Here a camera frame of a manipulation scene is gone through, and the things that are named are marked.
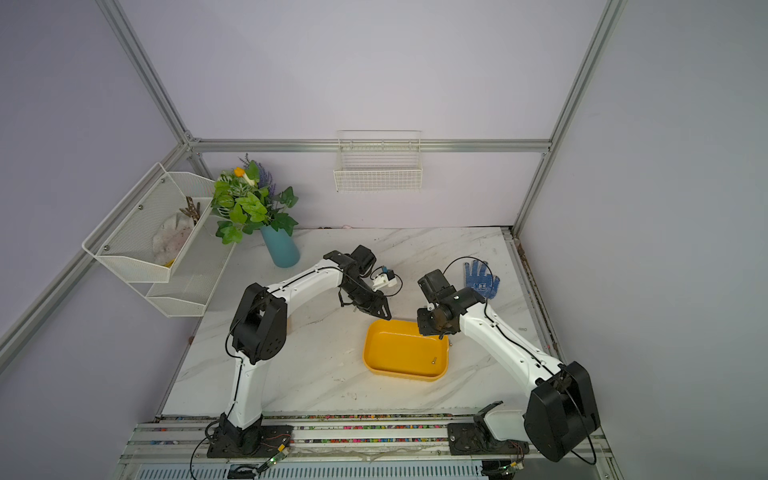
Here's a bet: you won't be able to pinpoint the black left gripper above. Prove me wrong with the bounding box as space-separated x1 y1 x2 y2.
344 277 394 318

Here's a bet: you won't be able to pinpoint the blue dotted work glove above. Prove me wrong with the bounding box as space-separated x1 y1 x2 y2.
464 259 500 300

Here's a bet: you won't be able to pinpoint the yellow plastic storage box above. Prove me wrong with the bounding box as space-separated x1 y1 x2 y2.
362 319 450 382

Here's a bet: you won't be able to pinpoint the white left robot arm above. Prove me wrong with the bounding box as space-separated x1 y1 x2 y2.
225 245 392 430

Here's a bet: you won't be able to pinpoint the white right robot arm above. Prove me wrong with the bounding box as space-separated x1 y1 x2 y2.
417 270 601 462

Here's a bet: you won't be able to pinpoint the teal vase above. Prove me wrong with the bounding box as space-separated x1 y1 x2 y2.
260 226 300 268

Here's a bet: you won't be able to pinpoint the green artificial plant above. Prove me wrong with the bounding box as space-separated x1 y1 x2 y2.
212 154 299 245

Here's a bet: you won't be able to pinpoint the brown twigs in shelf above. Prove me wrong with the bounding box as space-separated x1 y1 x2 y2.
179 196 201 225

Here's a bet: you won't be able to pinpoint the white cloth in shelf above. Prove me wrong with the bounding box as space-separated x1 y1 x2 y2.
152 213 195 266

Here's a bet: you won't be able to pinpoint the white wire wall basket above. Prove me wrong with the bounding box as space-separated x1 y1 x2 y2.
333 130 423 193

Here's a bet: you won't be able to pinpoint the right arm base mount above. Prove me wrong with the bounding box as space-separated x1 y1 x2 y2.
447 401 530 457

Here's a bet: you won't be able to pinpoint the aluminium rail platform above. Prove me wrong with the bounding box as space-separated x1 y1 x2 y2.
111 413 622 479

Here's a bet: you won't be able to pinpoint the white mesh wall shelf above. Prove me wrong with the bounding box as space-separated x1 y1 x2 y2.
82 163 234 318

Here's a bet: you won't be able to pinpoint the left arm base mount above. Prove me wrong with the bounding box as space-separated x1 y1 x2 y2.
206 413 293 459

